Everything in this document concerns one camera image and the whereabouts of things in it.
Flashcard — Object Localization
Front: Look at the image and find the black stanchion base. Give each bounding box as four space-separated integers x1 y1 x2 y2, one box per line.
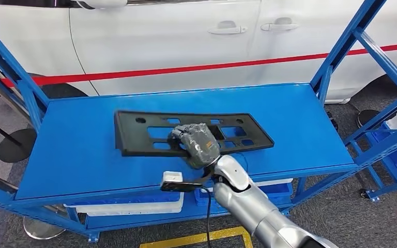
356 109 380 129

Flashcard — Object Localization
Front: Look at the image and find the yellow floor tape square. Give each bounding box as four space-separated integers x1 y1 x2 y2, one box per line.
139 226 254 248

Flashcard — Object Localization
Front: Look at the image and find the black plastic panel part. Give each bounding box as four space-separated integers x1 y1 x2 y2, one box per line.
114 110 275 158

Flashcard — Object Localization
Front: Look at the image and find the black cable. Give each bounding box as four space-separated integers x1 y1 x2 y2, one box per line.
199 186 213 248

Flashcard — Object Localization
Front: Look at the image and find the red barrier belt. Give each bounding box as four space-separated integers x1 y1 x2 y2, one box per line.
0 41 397 98

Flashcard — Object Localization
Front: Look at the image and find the blue wheeled shelf cart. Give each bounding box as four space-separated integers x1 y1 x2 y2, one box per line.
358 102 397 203

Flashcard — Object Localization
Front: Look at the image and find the stanchion with chrome base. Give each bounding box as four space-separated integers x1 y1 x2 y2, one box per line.
0 167 66 240

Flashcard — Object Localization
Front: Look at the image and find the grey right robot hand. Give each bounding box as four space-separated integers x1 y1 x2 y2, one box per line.
167 123 221 170

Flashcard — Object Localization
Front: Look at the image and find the blue metal shelf rack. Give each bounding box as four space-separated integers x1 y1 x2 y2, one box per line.
0 0 397 244

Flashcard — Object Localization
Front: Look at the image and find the white car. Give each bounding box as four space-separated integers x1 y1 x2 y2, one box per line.
0 0 397 105

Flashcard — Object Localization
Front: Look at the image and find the thin stanchion with black base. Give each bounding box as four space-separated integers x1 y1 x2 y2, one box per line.
0 113 38 163

